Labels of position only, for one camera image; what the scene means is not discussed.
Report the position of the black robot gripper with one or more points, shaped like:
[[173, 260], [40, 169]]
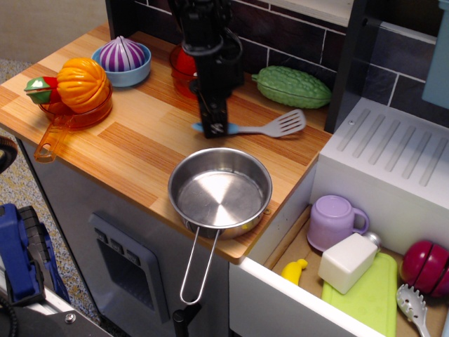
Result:
[[219, 72]]

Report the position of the grey pasta spoon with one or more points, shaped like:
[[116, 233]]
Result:
[[412, 304]]

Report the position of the toy kitchen oven cabinet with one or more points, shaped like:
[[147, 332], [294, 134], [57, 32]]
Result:
[[138, 270]]

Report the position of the blue handled grey spatula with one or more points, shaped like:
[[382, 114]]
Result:
[[290, 122]]

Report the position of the green toy bitter gourd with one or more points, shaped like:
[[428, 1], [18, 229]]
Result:
[[292, 87]]

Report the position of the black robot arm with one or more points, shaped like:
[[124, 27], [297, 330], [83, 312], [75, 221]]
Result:
[[202, 23]]

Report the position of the red green toy tomato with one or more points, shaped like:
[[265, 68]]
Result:
[[43, 90]]

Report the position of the blue black clamp tool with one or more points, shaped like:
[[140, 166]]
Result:
[[28, 257]]

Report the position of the stainless steel pan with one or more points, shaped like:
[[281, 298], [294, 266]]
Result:
[[220, 193]]

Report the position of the purple plastic mug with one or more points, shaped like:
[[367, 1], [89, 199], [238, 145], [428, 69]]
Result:
[[333, 219]]

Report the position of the red transparent cup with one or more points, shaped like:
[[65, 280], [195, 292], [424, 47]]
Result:
[[181, 81]]

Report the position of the orange transparent measuring cup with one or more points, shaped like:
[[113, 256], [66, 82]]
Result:
[[62, 121]]

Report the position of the white salt shaker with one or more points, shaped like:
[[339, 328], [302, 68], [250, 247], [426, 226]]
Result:
[[343, 264]]

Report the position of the yellow toy banana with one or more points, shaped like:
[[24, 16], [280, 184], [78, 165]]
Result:
[[293, 271]]

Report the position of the red toy pepper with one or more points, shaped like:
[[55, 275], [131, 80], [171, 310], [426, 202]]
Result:
[[185, 63]]

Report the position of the purple striped toy onion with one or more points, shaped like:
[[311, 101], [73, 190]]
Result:
[[121, 55]]

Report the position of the white sink drawer front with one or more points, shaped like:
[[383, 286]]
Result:
[[262, 303]]

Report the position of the magenta toy fruit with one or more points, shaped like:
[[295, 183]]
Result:
[[425, 266]]

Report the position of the lime green cutting board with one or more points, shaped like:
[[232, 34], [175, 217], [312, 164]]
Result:
[[372, 299]]

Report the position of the white drying rack block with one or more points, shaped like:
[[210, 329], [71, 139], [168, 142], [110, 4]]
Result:
[[394, 167]]

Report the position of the orange toy pumpkin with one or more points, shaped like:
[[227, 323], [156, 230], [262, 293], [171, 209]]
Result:
[[82, 84]]

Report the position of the light blue bowl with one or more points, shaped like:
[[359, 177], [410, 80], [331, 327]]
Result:
[[128, 78]]

